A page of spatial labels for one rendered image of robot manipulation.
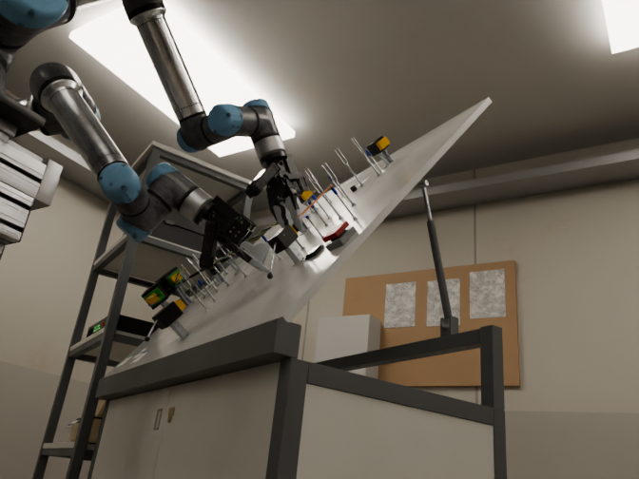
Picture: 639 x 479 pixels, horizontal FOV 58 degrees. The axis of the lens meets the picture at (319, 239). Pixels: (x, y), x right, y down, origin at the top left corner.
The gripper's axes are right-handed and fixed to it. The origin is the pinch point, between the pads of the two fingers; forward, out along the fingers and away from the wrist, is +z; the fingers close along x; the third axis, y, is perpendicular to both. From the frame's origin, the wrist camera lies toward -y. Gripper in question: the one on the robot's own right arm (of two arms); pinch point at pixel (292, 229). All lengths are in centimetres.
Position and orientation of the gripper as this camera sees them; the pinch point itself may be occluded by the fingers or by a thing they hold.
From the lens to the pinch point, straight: 145.5
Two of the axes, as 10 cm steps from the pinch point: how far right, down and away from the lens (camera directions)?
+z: 3.4, 9.3, -1.5
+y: 7.0, -1.4, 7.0
